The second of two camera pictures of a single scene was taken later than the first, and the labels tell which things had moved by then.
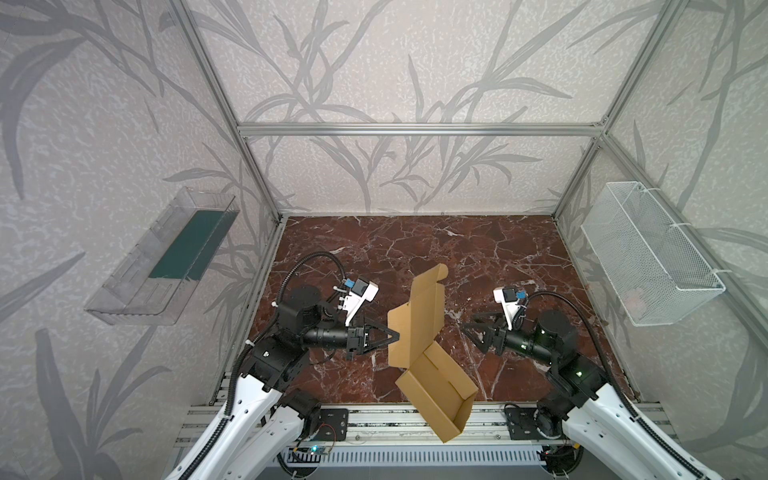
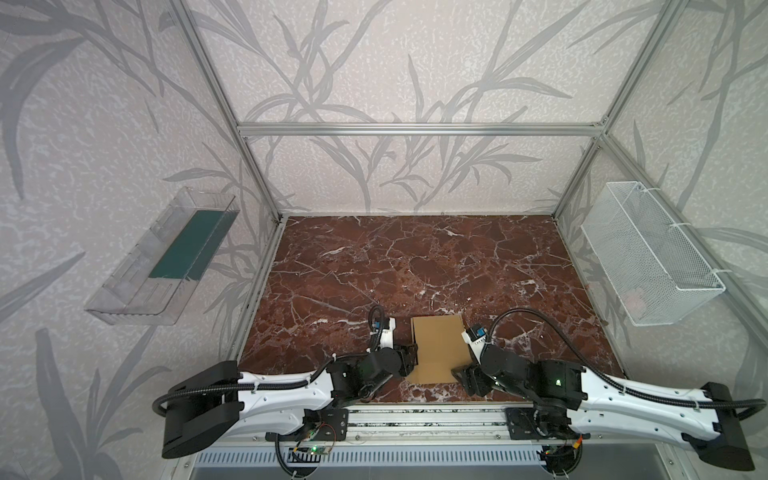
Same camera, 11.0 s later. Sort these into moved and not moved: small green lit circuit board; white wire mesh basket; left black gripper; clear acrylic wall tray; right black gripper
Moved: left black gripper; right black gripper
Not moved: clear acrylic wall tray; white wire mesh basket; small green lit circuit board
